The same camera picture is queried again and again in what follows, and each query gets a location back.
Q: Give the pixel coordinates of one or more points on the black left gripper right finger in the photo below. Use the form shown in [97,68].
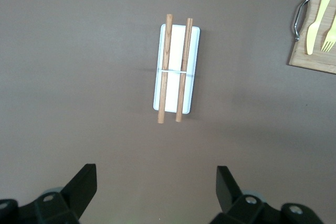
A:
[246,208]

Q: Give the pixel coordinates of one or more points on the yellow plastic fork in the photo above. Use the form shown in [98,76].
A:
[328,43]

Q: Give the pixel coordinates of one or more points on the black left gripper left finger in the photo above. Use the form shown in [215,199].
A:
[65,203]

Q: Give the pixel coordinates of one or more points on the yellow plastic knife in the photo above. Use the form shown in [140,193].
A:
[313,35]

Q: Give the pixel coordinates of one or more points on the white rectangular tray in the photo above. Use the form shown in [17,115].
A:
[174,90]

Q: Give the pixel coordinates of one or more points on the wooden chopstick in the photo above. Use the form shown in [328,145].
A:
[183,82]
[165,77]

